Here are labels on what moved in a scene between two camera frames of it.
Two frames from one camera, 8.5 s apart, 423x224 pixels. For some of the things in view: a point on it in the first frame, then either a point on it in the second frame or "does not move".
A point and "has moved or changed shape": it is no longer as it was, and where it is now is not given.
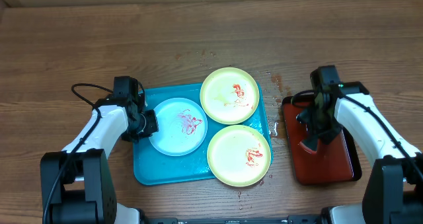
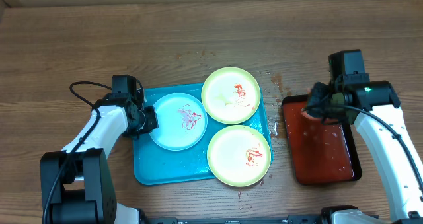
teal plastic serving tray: (153, 166) does not move
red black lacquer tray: (336, 162) does not move
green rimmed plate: (238, 156) does not move
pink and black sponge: (310, 145) has moved or changed shape
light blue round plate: (182, 127) has moved or changed shape
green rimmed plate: (229, 95) does not move
